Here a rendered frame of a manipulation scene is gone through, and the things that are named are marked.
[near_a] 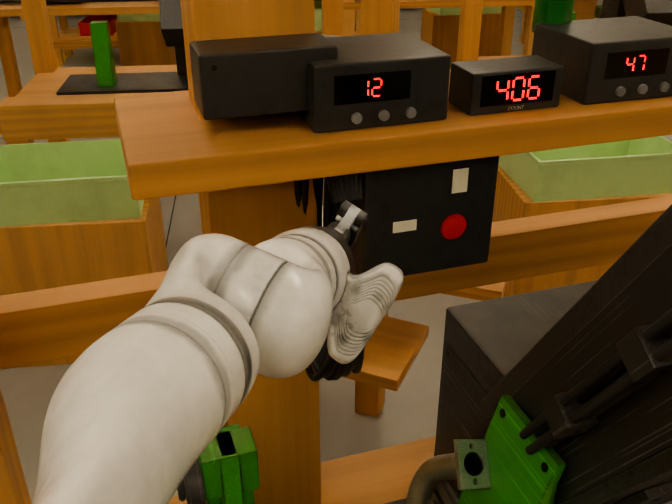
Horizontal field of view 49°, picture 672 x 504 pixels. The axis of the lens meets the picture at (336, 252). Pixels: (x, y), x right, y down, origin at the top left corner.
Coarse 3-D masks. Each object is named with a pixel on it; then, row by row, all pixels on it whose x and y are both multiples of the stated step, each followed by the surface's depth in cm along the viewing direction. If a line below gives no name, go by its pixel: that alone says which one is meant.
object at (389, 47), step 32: (544, 32) 96; (576, 32) 92; (608, 32) 92; (640, 32) 92; (320, 64) 78; (352, 64) 79; (384, 64) 80; (416, 64) 81; (448, 64) 82; (576, 64) 90; (608, 64) 88; (640, 64) 90; (320, 96) 79; (352, 96) 80; (384, 96) 81; (416, 96) 83; (576, 96) 91; (608, 96) 91; (640, 96) 92; (320, 128) 81; (352, 128) 82
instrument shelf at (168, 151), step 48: (144, 96) 94; (144, 144) 78; (192, 144) 78; (240, 144) 78; (288, 144) 78; (336, 144) 79; (384, 144) 81; (432, 144) 82; (480, 144) 84; (528, 144) 86; (576, 144) 89; (144, 192) 75; (192, 192) 76
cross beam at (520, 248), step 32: (512, 224) 122; (544, 224) 122; (576, 224) 122; (608, 224) 124; (640, 224) 126; (512, 256) 121; (544, 256) 123; (576, 256) 125; (608, 256) 127; (64, 288) 104; (96, 288) 104; (128, 288) 104; (416, 288) 118; (448, 288) 120; (0, 320) 98; (32, 320) 100; (64, 320) 101; (96, 320) 103; (0, 352) 101; (32, 352) 102; (64, 352) 104
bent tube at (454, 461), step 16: (464, 448) 84; (480, 448) 85; (432, 464) 89; (448, 464) 86; (464, 464) 88; (480, 464) 85; (416, 480) 92; (432, 480) 90; (464, 480) 83; (480, 480) 84; (416, 496) 93
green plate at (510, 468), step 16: (512, 400) 83; (496, 416) 84; (512, 416) 81; (496, 432) 84; (512, 432) 81; (496, 448) 84; (512, 448) 81; (544, 448) 76; (496, 464) 83; (512, 464) 81; (528, 464) 78; (544, 464) 76; (560, 464) 74; (496, 480) 83; (512, 480) 80; (528, 480) 78; (544, 480) 76; (464, 496) 89; (480, 496) 86; (496, 496) 83; (512, 496) 80; (528, 496) 78; (544, 496) 76
